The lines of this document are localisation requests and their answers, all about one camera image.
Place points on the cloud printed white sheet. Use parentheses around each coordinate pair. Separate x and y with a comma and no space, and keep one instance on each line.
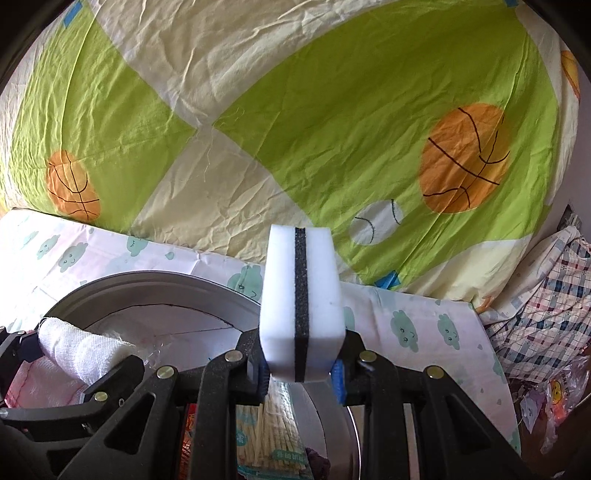
(415,332)

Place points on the clear plastic bag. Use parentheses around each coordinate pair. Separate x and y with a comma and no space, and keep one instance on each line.
(561,392)

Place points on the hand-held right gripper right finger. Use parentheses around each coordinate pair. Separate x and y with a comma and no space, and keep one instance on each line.
(339,383)

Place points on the plaid blanket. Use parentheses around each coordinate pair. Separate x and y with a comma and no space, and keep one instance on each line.
(554,286)

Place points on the ball printed green sheet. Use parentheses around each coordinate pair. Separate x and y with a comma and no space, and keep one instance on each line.
(323,115)

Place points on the pink towel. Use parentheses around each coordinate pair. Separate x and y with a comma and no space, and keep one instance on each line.
(41,387)

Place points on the large metal basin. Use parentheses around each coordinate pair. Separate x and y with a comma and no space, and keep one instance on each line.
(138,295)

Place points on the white gauze roll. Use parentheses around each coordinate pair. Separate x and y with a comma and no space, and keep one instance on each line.
(78,350)

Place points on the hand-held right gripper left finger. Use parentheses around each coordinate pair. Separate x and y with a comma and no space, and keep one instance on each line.
(264,378)

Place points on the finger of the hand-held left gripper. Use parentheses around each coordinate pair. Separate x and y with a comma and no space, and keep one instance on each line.
(18,346)
(111,385)

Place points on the white sponge with black stripe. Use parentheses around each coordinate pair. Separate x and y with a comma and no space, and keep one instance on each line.
(281,300)

